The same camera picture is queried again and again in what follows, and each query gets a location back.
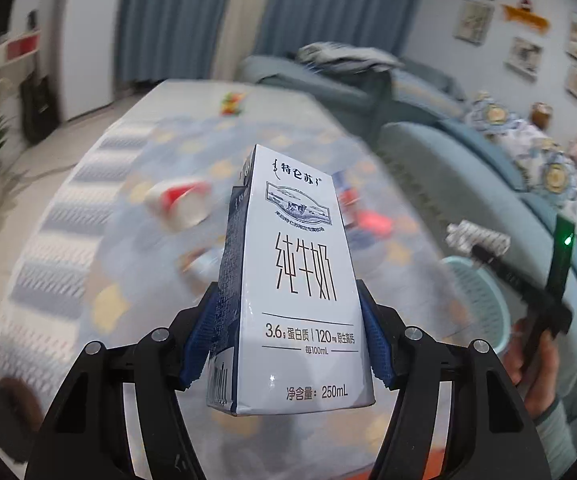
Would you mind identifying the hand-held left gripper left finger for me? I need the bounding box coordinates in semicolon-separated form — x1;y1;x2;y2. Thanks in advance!
24;282;219;480

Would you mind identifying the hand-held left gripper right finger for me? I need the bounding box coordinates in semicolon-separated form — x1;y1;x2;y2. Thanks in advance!
357;280;539;480

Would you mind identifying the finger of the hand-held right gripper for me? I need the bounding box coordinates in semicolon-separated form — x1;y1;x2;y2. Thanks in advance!
471;244;550;309

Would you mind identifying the light blue plastic basket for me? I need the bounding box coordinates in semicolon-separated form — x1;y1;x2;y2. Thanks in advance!
441;255;512;357

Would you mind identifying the white packet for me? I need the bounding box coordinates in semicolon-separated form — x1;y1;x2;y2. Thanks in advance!
445;220;512;262

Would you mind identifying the clear plastic bottle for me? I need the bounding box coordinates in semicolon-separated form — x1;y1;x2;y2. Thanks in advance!
188;247;227;284

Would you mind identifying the white milk carton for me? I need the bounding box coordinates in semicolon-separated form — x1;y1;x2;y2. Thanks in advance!
206;144;376;417

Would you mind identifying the red and white paper cup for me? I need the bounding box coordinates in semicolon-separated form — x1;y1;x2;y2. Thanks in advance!
146;182;214;232

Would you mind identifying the red and blue packet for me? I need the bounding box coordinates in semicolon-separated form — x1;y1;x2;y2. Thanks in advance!
335;170;365;229

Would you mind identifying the person's right forearm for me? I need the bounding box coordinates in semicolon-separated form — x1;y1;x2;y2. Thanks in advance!
531;395;577;480

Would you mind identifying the person's right hand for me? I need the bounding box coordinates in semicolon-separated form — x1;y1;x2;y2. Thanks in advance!
505;320;563;414

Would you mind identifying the floral pillow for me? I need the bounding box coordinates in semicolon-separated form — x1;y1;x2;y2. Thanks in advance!
513;127;577;243
464;91;535;137

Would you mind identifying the scale-patterned tablecloth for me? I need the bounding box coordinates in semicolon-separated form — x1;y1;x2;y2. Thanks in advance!
0;115;451;480

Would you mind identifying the blue-green fabric sofa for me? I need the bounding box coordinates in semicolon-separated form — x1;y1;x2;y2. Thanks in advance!
241;52;577;413

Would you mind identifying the brown monkey plush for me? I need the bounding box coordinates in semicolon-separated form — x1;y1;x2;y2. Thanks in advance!
531;102;555;132

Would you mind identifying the colourful cube toy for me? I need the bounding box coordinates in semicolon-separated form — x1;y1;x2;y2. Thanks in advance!
218;91;248;117

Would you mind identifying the grey clothing pile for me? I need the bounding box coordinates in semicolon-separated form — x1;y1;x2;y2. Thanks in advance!
295;42;405;74

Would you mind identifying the black guitar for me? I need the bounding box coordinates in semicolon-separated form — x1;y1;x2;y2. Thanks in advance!
20;12;62;144

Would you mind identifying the white door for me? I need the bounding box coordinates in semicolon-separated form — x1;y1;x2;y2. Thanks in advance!
61;0;130;122

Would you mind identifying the blue curtain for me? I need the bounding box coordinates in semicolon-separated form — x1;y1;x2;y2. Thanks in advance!
116;0;242;81
263;0;430;61

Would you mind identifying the beige curtain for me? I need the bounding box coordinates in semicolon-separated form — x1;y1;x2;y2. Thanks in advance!
223;0;280;81

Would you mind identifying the white picture frame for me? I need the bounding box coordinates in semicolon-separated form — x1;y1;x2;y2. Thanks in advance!
505;36;543;79

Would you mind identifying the orange wall shelf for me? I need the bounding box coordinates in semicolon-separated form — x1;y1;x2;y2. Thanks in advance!
500;3;552;34

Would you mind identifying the white wall shelving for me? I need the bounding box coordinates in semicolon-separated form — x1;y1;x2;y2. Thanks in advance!
0;30;40;112

